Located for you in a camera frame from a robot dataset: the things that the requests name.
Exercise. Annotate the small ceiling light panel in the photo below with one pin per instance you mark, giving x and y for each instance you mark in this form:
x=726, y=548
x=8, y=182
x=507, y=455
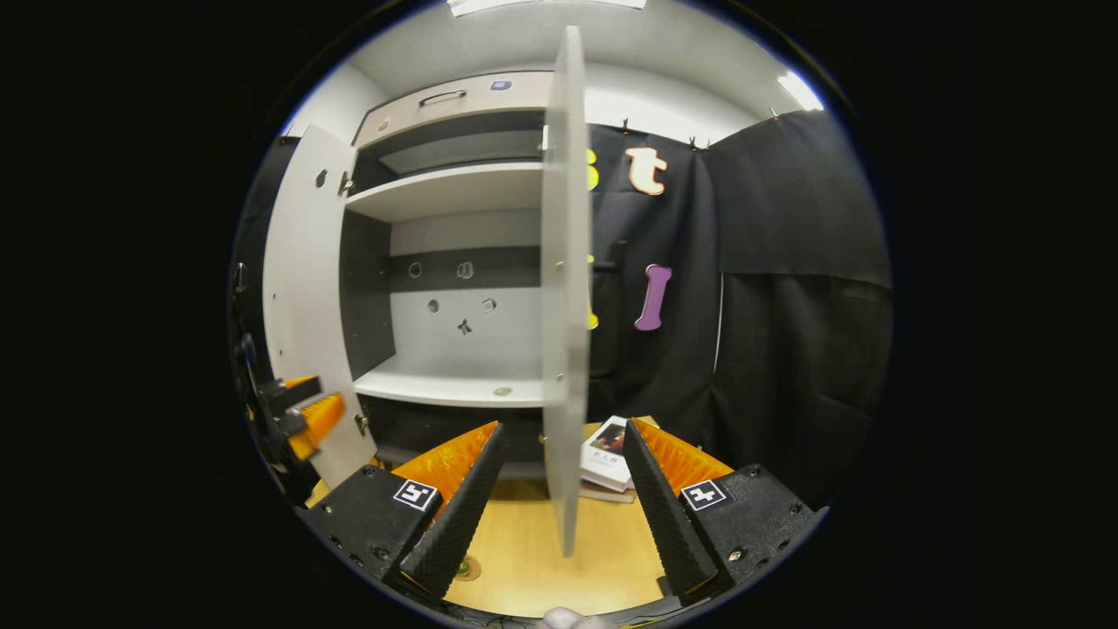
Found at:
x=799, y=90

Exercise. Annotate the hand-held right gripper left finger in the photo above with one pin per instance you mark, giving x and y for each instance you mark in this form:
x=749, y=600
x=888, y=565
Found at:
x=463, y=515

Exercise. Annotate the white cover book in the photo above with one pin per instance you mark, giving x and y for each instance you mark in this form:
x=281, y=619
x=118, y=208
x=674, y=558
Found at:
x=607, y=454

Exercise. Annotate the round wooden coaster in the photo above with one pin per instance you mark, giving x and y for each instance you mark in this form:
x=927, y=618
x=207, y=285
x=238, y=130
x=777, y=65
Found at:
x=475, y=572

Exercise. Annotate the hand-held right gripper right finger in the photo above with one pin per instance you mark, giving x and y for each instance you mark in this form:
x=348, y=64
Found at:
x=668, y=515

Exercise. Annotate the large ceiling light panel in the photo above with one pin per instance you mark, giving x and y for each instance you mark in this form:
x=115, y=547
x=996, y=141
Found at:
x=546, y=5

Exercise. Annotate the white cabinet body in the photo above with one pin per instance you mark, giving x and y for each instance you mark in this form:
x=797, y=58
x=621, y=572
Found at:
x=454, y=188

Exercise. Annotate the green label bottle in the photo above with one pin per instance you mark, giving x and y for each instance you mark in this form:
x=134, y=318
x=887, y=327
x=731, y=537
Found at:
x=463, y=569

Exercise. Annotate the beige cabinet drawer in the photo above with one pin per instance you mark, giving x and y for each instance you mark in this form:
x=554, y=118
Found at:
x=472, y=105

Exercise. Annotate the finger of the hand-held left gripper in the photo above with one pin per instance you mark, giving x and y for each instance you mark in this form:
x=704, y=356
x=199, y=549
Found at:
x=293, y=395
x=316, y=421

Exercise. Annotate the brown book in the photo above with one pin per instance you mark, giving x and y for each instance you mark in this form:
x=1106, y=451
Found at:
x=603, y=495

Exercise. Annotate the white cabinet door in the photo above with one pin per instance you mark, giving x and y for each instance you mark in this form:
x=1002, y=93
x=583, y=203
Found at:
x=566, y=306
x=306, y=288

